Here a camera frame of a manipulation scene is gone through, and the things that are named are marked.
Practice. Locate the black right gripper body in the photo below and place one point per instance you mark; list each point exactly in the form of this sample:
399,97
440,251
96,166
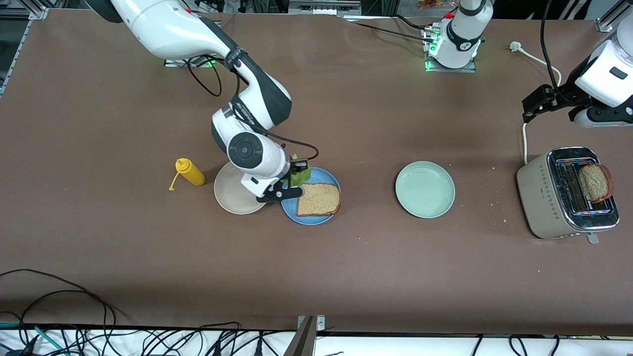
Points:
291,175

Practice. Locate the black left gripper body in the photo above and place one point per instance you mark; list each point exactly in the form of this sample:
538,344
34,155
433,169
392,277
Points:
563,97

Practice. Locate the green lettuce leaf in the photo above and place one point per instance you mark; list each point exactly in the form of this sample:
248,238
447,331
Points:
301,178

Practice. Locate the brown bread slice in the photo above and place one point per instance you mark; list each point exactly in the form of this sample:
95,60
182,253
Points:
319,200
596,183

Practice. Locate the yellow squeeze bottle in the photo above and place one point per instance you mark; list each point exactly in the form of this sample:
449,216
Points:
193,174

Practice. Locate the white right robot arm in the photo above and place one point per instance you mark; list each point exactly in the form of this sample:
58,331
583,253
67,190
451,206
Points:
163,29

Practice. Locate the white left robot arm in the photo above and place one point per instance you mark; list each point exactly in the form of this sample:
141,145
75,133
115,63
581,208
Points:
462,37

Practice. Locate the blue plate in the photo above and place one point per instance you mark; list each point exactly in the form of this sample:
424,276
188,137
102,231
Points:
324,177

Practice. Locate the beige plate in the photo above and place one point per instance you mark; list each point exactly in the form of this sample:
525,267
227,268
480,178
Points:
232,198

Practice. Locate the mint green plate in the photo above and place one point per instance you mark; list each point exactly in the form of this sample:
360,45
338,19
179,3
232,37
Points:
425,190

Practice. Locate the beige chrome toaster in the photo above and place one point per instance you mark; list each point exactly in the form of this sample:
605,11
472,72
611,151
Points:
539,198

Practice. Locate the orange packet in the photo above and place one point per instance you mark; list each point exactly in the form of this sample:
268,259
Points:
430,4

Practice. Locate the grey metal box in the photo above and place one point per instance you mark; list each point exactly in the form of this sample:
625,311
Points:
321,7

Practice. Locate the aluminium frame profile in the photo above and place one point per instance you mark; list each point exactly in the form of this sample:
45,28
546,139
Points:
15,14
604,24

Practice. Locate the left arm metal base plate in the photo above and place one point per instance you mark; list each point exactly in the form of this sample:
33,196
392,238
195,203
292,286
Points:
450,70

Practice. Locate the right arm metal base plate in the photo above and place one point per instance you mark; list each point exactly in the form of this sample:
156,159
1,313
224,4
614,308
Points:
173,63

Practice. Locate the grey aluminium bracket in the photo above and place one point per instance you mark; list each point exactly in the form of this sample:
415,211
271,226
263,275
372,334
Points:
302,343

